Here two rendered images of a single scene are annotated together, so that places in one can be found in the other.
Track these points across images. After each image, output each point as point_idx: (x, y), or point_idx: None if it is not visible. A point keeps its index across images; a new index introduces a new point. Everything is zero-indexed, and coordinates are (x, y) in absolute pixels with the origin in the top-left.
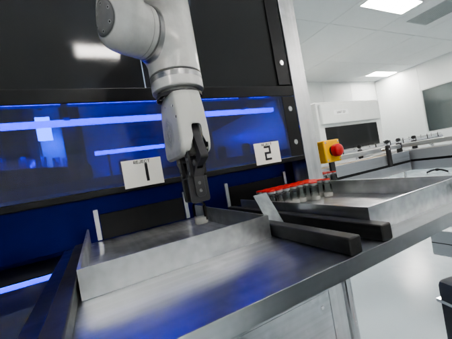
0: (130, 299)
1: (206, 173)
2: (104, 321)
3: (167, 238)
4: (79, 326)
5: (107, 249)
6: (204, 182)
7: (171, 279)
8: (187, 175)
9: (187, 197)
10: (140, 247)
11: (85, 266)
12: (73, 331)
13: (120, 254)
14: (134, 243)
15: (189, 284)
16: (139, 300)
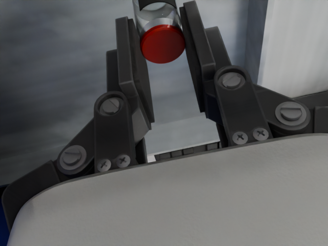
0: (289, 68)
1: (243, 68)
2: (311, 79)
3: (9, 47)
4: (298, 94)
5: (30, 135)
6: (227, 55)
7: (280, 31)
8: (148, 127)
9: (148, 73)
10: (62, 89)
11: (175, 133)
12: (304, 95)
13: (86, 111)
14: (5, 107)
15: (325, 10)
16: (303, 59)
